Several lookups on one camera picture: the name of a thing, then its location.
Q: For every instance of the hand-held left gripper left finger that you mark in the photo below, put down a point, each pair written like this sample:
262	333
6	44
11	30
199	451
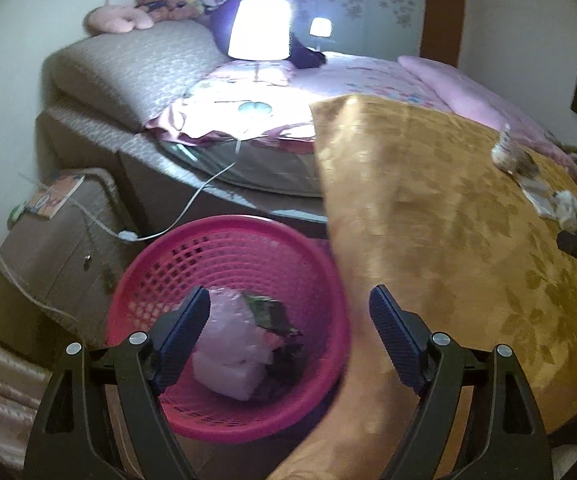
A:
188	330

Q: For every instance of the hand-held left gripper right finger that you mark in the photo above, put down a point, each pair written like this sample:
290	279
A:
391	330

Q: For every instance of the white plastic bag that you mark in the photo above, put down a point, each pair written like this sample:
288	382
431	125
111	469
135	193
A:
233	325

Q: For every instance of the white tissue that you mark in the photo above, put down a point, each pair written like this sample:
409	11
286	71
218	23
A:
566	207

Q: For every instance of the green wrapper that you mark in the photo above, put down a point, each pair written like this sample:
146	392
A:
268	310

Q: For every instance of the pink plastic basket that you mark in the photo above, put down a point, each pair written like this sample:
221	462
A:
248	255

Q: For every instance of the small patterned wrapper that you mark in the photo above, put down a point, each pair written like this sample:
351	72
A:
508	152

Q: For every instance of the tan plush toy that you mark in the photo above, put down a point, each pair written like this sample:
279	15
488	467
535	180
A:
571	150

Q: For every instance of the yellow floral tablecloth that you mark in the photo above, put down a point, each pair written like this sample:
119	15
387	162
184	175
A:
443	235

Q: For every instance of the grey patterned nightstand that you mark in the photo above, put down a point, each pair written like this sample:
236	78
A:
63	260

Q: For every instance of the grey-green mattress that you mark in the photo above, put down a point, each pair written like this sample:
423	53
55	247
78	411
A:
258	170

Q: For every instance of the orange illustrated book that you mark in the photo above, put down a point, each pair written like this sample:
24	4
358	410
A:
56	195

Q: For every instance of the beige patterned curtain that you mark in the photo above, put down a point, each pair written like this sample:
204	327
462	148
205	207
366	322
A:
3	395

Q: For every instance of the pink quilt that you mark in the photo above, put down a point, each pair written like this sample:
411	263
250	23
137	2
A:
468	95

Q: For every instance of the small green object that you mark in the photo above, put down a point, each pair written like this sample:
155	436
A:
16	214

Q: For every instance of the pink printed pillow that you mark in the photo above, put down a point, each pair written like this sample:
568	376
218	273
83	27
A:
208	100

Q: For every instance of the floral bedsheet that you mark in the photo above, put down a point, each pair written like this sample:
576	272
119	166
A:
368	77

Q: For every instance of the grey patterned headboard cushion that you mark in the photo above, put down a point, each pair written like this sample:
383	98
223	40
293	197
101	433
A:
138	70

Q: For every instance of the brown wooden door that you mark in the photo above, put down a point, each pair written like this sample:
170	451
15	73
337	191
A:
441	25

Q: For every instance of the white table lamp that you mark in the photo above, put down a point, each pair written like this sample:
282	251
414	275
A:
258	30

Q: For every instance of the pink plush neck pillow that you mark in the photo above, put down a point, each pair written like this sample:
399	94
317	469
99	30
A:
116	17

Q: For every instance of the colourful plush toy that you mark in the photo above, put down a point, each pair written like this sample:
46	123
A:
203	2

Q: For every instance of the floral glass wardrobe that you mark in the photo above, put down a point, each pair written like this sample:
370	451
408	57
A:
343	5

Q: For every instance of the brown plush bear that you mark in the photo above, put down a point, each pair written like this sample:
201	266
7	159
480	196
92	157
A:
158	2

